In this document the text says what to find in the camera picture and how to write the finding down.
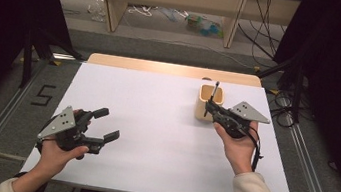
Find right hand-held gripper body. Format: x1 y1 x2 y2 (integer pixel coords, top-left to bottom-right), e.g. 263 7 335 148
211 97 273 145

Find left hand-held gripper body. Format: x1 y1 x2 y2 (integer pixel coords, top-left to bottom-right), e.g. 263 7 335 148
34 101 110 164

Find cream square pen holder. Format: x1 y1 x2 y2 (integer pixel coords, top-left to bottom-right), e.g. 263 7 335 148
192 83 227 124

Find black pen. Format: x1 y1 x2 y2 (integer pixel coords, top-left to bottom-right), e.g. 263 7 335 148
203 79 221 119

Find person's right hand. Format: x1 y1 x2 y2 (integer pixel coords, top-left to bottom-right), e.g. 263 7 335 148
206 115 263 178

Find person's left hand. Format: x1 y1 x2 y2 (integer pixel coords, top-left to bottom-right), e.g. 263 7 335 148
33 104 96 184

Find black metal stand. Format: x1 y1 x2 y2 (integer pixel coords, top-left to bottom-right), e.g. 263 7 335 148
17 25 88 97
249 51 310 126

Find green and blue plastic item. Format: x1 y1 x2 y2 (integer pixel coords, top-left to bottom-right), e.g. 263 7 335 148
183 12 227 40

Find clear bluish plastic wrap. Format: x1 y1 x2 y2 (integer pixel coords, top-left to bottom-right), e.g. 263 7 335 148
158 6 186 24

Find black curtain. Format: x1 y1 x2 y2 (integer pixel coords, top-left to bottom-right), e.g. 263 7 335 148
0 0 84 150
254 0 341 192

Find clear plastic bag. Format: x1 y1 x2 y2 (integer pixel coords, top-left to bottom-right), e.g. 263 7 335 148
85 0 109 23

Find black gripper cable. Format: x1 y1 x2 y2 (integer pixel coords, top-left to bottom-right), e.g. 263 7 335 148
241 125 268 173

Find coiled black floor cables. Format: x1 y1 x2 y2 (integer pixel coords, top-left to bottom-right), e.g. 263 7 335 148
267 92 298 129

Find black power cable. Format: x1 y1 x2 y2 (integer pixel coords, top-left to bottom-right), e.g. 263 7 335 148
248 0 289 45
233 22 282 62

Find white cord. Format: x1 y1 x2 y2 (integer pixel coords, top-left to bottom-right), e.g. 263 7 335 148
126 1 159 19

